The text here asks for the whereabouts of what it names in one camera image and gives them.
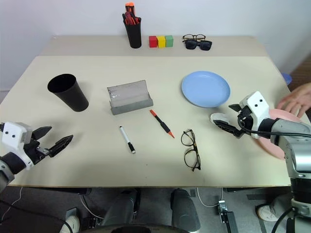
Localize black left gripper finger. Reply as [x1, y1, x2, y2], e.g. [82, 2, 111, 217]
[48, 134, 74, 158]
[31, 126, 52, 141]

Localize thin black frame eyeglasses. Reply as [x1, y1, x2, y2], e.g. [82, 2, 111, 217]
[180, 129, 202, 172]

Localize tall black tool holder cup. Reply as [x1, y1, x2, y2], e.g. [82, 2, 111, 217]
[124, 17, 142, 49]

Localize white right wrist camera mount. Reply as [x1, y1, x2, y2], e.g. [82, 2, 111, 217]
[239, 91, 271, 132]

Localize black sunglasses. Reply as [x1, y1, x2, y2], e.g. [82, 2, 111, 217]
[184, 40, 213, 51]

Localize white marker with black cap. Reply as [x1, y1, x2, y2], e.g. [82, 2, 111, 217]
[119, 125, 137, 154]

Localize small white rounded object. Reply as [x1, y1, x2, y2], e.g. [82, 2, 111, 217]
[209, 112, 231, 126]

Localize person's bare hand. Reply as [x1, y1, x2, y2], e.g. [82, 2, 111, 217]
[276, 82, 311, 118]

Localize black table leg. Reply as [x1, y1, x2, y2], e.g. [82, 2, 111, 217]
[219, 210, 240, 233]

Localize light blue plate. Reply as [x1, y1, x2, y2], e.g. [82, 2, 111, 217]
[181, 70, 231, 108]

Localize white floor cable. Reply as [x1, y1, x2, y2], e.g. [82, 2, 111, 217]
[0, 186, 24, 212]
[196, 187, 224, 208]

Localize blue round container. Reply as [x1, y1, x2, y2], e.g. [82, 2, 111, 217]
[281, 72, 293, 86]

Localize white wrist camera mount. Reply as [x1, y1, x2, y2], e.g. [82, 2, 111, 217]
[0, 122, 34, 170]
[239, 91, 271, 132]

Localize red and black pen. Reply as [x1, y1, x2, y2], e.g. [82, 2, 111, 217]
[149, 109, 175, 139]

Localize tortoiseshell eyeglasses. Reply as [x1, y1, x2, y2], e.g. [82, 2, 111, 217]
[182, 34, 207, 43]

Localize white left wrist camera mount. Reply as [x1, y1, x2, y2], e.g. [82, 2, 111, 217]
[0, 122, 34, 170]

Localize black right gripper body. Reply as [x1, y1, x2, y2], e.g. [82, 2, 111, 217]
[236, 106, 255, 133]

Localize white shoe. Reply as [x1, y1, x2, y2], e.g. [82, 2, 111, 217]
[256, 203, 280, 222]
[59, 214, 81, 233]

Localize dark rounded robot leg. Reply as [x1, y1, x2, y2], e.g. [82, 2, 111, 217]
[100, 188, 142, 227]
[170, 188, 201, 232]

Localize grey glasses case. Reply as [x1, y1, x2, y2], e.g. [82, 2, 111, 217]
[106, 80, 155, 116]

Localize pink plate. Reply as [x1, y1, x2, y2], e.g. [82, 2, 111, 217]
[254, 108, 303, 161]

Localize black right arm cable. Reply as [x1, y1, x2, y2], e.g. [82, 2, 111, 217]
[239, 116, 311, 137]

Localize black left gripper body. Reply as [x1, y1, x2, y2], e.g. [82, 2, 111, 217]
[23, 139, 52, 166]

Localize large black plastic cup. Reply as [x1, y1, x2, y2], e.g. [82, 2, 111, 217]
[47, 73, 89, 113]

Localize small black cable box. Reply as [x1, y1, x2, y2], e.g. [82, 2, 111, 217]
[217, 200, 228, 215]

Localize large orange black screwdriver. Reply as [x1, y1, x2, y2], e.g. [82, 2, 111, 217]
[124, 1, 137, 25]

